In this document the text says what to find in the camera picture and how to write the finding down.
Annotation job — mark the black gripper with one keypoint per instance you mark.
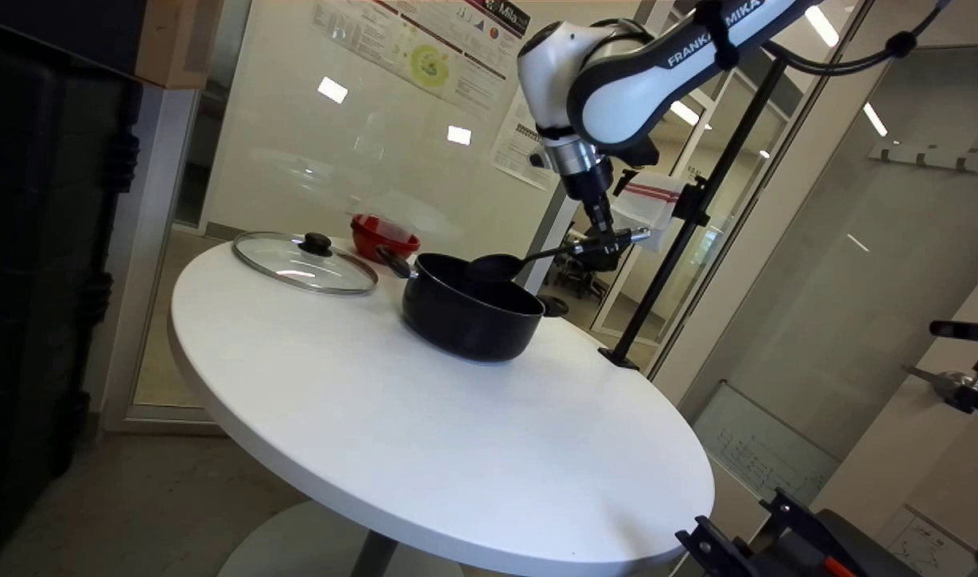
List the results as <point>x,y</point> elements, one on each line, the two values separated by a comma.
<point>590,203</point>

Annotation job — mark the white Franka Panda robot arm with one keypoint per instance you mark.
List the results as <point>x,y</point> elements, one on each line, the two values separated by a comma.
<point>635,85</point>

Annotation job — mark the black cooking pot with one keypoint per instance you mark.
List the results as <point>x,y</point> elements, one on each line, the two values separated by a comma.
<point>474,321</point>

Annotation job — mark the glass pot lid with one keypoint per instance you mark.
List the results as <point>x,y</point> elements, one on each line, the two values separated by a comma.
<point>306,266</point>

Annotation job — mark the white box with red stripe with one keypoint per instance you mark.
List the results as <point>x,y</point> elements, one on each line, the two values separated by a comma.
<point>651,219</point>

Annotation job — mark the white printed paper sheet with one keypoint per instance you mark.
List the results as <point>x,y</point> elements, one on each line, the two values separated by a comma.
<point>521,146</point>

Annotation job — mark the red bowl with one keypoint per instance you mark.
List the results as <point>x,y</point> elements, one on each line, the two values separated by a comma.
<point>382,237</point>

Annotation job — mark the white round table base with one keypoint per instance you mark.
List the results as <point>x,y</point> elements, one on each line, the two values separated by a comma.
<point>298,546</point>

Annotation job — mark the brown cardboard box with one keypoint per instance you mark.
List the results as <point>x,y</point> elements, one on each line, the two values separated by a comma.
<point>171,42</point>

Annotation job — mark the black cabinet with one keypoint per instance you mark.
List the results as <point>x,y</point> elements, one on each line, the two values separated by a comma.
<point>39,266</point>

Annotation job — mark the wall poster with yellow circle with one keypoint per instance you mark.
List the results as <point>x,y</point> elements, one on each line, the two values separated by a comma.
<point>429,49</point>

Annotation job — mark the coat hook rail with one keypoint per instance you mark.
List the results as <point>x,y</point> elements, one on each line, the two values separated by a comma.
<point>938,160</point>

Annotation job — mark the black camera on mount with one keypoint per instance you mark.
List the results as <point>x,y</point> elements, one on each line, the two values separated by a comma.
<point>969,334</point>

